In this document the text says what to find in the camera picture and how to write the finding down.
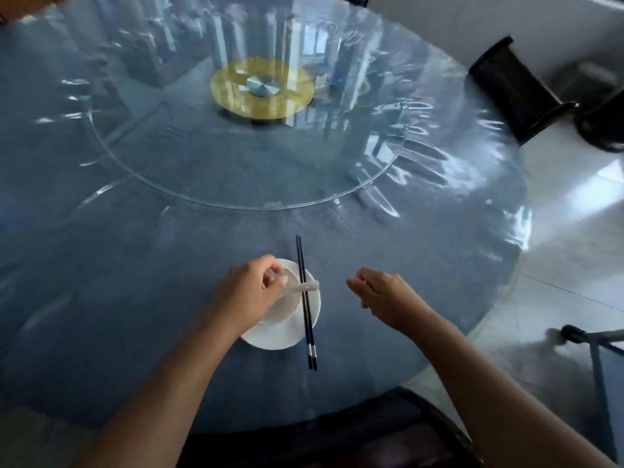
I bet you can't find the person's left forearm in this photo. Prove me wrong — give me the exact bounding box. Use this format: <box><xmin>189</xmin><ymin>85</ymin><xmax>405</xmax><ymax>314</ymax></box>
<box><xmin>73</xmin><ymin>311</ymin><xmax>244</xmax><ymax>468</ymax></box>

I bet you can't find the round table with blue cloth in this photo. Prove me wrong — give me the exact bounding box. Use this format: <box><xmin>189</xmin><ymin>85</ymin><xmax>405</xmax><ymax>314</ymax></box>
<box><xmin>0</xmin><ymin>0</ymin><xmax>532</xmax><ymax>434</ymax></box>

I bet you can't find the white ceramic spoon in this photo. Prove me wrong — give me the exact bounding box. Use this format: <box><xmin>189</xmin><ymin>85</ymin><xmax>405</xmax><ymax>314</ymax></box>
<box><xmin>272</xmin><ymin>276</ymin><xmax>321</xmax><ymax>300</ymax></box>

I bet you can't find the grey blue service cart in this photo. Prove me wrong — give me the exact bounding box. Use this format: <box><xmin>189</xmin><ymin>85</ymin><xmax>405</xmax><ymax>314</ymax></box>
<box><xmin>559</xmin><ymin>324</ymin><xmax>624</xmax><ymax>463</ymax></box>

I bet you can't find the person's left hand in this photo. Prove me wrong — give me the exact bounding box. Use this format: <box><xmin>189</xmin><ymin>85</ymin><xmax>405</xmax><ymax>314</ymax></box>
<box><xmin>207</xmin><ymin>253</ymin><xmax>289</xmax><ymax>337</ymax></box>

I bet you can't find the glass lazy susan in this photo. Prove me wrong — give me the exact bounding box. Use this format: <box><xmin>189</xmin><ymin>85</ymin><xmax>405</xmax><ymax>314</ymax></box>
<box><xmin>87</xmin><ymin>0</ymin><xmax>410</xmax><ymax>211</ymax></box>

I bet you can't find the brown wooden cabinet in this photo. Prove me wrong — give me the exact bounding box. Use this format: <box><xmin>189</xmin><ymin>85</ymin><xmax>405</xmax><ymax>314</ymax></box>
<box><xmin>0</xmin><ymin>0</ymin><xmax>69</xmax><ymax>23</ymax></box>

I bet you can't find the person's right forearm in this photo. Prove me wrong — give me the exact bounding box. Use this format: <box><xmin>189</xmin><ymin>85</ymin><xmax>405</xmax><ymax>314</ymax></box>
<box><xmin>409</xmin><ymin>311</ymin><xmax>618</xmax><ymax>468</ymax></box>

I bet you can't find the clear plastic table cover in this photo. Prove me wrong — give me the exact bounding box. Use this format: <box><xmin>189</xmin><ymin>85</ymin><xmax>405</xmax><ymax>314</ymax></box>
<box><xmin>0</xmin><ymin>0</ymin><xmax>532</xmax><ymax>385</ymax></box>

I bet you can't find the person's right hand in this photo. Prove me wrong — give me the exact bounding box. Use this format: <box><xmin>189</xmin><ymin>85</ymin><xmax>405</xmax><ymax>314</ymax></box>
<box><xmin>346</xmin><ymin>267</ymin><xmax>435</xmax><ymax>345</ymax></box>

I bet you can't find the gold turntable base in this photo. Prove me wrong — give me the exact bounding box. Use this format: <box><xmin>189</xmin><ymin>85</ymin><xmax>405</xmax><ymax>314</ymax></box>
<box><xmin>209</xmin><ymin>57</ymin><xmax>315</xmax><ymax>120</ymax></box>

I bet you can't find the white ceramic bowl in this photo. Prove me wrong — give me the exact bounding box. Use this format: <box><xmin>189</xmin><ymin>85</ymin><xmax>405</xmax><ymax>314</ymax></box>
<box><xmin>255</xmin><ymin>265</ymin><xmax>318</xmax><ymax>327</ymax></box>

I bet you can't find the white ceramic plate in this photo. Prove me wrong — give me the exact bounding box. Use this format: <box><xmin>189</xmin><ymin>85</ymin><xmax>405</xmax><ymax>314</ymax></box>
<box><xmin>239</xmin><ymin>257</ymin><xmax>322</xmax><ymax>350</ymax></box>

